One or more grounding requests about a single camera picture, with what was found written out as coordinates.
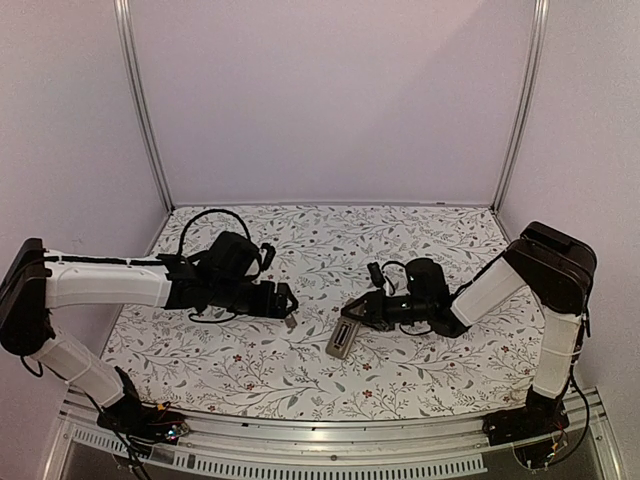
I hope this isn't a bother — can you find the beige remote control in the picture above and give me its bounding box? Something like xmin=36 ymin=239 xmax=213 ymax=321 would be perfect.
xmin=325 ymin=318 xmax=360 ymax=360

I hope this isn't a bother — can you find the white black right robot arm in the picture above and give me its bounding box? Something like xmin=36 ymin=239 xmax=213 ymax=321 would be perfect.
xmin=341 ymin=221 xmax=597 ymax=436

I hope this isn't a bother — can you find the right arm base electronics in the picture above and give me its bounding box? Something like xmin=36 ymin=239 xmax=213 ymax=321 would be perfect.
xmin=482 ymin=390 xmax=590 ymax=471

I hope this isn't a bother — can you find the aluminium front rail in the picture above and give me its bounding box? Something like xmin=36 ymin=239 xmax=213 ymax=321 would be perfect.
xmin=41 ymin=389 xmax=626 ymax=479

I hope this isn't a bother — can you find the aluminium frame post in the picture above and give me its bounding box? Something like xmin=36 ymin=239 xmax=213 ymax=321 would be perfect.
xmin=113 ymin=0 xmax=175 ymax=213
xmin=491 ymin=0 xmax=550 ymax=215

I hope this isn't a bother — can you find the right aluminium frame post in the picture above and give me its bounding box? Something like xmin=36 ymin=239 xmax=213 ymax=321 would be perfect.
xmin=491 ymin=0 xmax=550 ymax=215

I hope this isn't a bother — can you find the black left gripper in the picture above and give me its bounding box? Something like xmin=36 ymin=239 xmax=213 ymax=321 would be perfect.
xmin=209 ymin=278 xmax=298 ymax=319

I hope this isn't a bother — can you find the beige battery cover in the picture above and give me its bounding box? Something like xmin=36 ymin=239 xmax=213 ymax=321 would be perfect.
xmin=284 ymin=312 xmax=297 ymax=329

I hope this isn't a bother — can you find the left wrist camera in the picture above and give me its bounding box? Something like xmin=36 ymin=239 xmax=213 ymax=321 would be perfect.
xmin=259 ymin=242 xmax=276 ymax=272

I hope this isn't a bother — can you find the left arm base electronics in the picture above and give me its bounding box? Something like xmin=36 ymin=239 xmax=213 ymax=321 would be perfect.
xmin=87 ymin=367 xmax=190 ymax=479

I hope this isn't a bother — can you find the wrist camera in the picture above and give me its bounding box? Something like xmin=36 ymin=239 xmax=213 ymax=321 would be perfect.
xmin=367 ymin=262 xmax=387 ymax=289
xmin=259 ymin=242 xmax=276 ymax=272

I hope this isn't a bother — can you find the left aluminium frame post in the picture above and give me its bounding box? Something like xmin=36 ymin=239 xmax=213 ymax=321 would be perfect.
xmin=113 ymin=0 xmax=175 ymax=213

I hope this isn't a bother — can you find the floral patterned table mat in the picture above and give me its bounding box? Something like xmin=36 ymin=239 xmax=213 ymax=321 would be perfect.
xmin=102 ymin=205 xmax=544 ymax=421

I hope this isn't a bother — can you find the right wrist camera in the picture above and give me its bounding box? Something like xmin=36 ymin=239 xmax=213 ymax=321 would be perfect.
xmin=367 ymin=262 xmax=387 ymax=289

